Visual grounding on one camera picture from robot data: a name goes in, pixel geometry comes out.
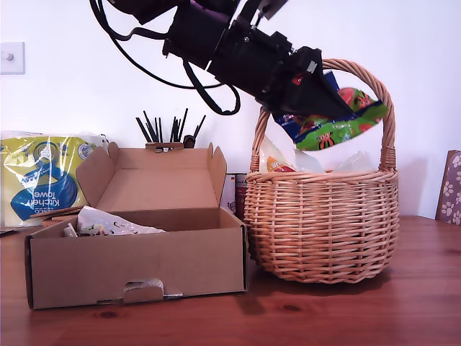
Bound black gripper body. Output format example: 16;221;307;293
207;20;324;106

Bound blue and green candy bag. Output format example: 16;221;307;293
272;70;390;152

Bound white Galaxy egg bag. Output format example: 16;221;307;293
294;148;326;173

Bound red and white Maltesers bag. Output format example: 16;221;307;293
259;135;300;173

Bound woven wicker basket with handle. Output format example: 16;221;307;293
243;58;400;285

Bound white patterned egg bag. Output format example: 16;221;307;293
63;205;166;238

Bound brown cardboard box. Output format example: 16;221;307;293
24;141;249;311

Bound wooden stick holder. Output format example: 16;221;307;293
146;135;197;153

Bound dark red tin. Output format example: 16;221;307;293
234;173;250;217

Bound white printed carton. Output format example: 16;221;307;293
225;174;237;213

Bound chair with paw print cushion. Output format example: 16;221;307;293
434;150;461;226

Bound yellow kitchen towel pack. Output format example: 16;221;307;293
0;130;109;229

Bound brown cork coasters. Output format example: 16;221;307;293
30;207;82;221

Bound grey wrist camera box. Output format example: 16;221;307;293
233;0;290;32

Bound white light switch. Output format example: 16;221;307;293
0;41;26;76

